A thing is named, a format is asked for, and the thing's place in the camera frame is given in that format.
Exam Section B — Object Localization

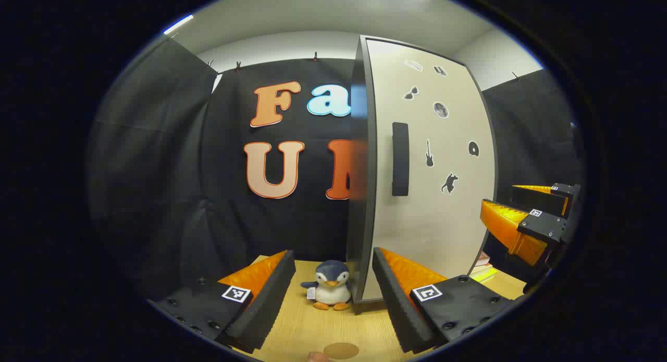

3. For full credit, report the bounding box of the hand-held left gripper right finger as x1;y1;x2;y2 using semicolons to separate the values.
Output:
372;247;514;354

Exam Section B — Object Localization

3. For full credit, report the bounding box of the ceiling light strip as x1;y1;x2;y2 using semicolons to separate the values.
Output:
163;14;194;36

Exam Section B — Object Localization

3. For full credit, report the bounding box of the black door handle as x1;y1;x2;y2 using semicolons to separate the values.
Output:
391;122;410;197

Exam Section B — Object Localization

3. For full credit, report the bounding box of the white cabinet door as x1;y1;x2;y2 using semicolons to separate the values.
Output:
361;36;498;302

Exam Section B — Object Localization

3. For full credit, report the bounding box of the penguin plush toy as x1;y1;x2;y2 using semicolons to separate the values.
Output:
301;260;353;311

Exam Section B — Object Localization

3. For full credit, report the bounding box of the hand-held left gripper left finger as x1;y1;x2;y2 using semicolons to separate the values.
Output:
147;250;297;355

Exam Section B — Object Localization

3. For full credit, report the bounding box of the brown round coaster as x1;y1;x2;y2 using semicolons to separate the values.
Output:
323;342;360;360

